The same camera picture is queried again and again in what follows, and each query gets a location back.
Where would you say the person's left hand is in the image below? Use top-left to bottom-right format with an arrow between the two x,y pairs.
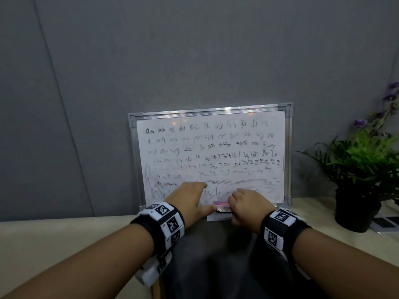
164,182 -> 216,229

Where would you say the white whiteboard with aluminium frame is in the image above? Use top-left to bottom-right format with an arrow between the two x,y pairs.
128,103 -> 293,213

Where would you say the person's left forearm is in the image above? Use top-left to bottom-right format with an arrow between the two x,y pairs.
0,225 -> 156,299

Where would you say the white marker card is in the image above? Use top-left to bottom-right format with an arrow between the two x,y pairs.
369,216 -> 399,234

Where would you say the green plant with purple flowers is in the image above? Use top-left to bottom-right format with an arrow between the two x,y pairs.
298,81 -> 399,203

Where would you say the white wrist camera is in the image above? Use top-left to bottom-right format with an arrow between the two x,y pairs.
135,251 -> 172,288

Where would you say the black wristband with marker tags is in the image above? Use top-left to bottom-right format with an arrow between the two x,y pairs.
130,202 -> 186,265
260,207 -> 313,279

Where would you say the whiteboard eraser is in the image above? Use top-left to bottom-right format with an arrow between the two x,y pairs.
213,201 -> 233,213

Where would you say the person's right forearm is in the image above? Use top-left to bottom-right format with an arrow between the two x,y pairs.
291,229 -> 399,299

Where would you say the dark grey mat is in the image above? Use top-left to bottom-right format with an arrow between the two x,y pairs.
152,215 -> 328,299

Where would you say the person's right hand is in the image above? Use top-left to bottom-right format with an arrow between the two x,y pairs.
228,189 -> 276,235

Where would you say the black plant pot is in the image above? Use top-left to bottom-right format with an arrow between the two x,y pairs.
335,187 -> 382,233

